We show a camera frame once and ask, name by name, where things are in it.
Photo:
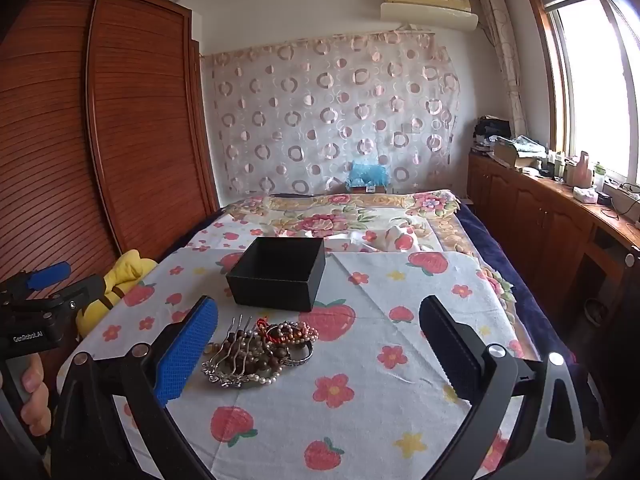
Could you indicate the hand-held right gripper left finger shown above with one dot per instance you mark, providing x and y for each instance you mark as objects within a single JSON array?
[{"x": 185, "y": 350}]

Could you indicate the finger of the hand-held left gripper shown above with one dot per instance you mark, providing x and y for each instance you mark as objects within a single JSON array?
[
  {"x": 85, "y": 290},
  {"x": 47, "y": 274}
]

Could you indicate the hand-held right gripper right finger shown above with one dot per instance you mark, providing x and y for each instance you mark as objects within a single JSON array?
[{"x": 450, "y": 350}]

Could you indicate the black jewelry box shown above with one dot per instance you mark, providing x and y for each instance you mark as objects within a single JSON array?
[{"x": 270, "y": 290}]

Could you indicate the silver bangle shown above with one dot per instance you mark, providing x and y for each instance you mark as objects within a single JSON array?
[{"x": 302, "y": 355}]

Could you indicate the person's left hand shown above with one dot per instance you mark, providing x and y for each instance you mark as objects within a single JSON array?
[{"x": 32, "y": 400}]

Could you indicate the yellow plush toy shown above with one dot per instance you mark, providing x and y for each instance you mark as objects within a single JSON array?
[{"x": 127, "y": 267}]

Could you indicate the strawberry print sheet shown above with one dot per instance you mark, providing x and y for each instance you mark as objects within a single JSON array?
[{"x": 380, "y": 310}]

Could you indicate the dark blue bedsheet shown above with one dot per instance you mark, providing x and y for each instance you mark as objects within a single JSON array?
[{"x": 500, "y": 250}]

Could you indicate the wooden cabinet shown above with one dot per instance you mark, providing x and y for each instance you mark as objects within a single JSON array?
[{"x": 540, "y": 220}]

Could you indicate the wooden wardrobe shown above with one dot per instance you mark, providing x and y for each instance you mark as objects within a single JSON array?
[{"x": 140, "y": 135}]

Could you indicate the floral blanket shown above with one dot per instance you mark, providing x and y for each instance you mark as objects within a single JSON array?
[{"x": 325, "y": 220}]

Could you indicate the blue plastic bag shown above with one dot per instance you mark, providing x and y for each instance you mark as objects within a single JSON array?
[{"x": 367, "y": 175}]

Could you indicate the white tissue pack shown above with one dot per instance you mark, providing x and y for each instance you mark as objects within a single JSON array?
[{"x": 585, "y": 194}]

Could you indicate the cardboard box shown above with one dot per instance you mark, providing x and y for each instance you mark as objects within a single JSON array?
[{"x": 515, "y": 152}]

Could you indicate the pink bottle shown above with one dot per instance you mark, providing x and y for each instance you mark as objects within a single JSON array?
[{"x": 583, "y": 170}]

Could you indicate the dark bag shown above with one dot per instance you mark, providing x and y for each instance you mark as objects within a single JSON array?
[{"x": 492, "y": 127}]

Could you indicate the grey electronic device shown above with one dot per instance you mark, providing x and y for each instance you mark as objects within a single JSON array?
[{"x": 622, "y": 200}]

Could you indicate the patterned window curtain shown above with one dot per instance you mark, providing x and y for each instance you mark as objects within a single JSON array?
[{"x": 505, "y": 60}]

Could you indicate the window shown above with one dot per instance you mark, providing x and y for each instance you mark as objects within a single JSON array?
[{"x": 590, "y": 85}]

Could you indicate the circle pattern wall curtain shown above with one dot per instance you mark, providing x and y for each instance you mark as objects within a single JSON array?
[{"x": 310, "y": 110}]

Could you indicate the wall air conditioner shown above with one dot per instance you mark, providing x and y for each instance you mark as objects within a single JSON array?
[{"x": 430, "y": 5}]

